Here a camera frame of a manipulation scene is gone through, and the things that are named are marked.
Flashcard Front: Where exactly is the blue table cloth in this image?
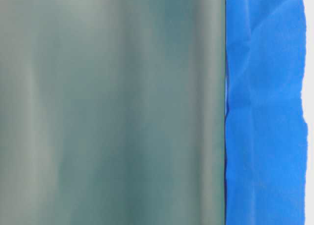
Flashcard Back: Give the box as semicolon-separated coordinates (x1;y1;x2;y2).
225;0;308;225

